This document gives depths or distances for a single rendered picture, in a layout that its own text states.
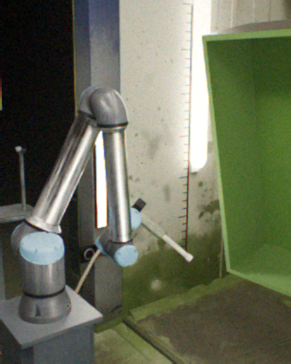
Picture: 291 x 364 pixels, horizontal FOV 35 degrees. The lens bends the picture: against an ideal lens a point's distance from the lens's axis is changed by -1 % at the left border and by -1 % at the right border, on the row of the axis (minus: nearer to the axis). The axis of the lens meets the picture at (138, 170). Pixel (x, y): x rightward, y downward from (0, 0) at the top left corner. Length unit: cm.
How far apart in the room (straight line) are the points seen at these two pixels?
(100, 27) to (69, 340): 149
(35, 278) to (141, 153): 119
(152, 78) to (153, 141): 35
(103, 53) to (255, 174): 101
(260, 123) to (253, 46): 39
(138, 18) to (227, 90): 65
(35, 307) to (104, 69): 127
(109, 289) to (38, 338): 117
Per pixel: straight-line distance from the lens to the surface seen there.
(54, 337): 167
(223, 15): 296
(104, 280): 270
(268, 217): 266
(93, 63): 240
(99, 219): 252
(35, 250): 162
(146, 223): 223
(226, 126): 227
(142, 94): 257
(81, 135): 175
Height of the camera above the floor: 150
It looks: 13 degrees down
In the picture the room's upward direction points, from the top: straight up
